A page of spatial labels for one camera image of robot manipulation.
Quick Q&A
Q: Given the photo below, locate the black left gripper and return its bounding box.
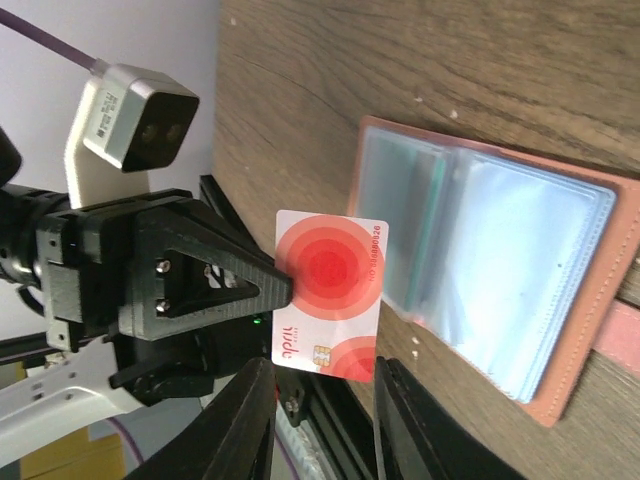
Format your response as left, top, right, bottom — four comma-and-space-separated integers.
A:
36, 190, 293, 405

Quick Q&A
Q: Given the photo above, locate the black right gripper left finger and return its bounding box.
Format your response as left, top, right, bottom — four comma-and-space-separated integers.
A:
127, 358, 276, 480

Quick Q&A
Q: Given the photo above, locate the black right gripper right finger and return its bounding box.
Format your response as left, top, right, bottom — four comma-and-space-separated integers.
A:
373, 356, 523, 479

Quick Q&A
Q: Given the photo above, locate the white red circle card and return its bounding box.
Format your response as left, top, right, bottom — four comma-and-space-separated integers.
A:
271, 210, 389, 382

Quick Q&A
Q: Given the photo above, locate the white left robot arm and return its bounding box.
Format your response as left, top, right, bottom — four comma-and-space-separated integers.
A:
1, 139, 293, 464

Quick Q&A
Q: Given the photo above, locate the yellow cardboard box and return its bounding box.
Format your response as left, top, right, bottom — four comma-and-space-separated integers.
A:
20, 429, 126, 480

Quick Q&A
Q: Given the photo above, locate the black aluminium frame rail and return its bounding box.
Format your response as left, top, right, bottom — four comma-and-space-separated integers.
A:
198, 173, 381, 480

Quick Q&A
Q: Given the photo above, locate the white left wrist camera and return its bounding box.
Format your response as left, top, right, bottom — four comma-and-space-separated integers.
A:
63, 60, 200, 209

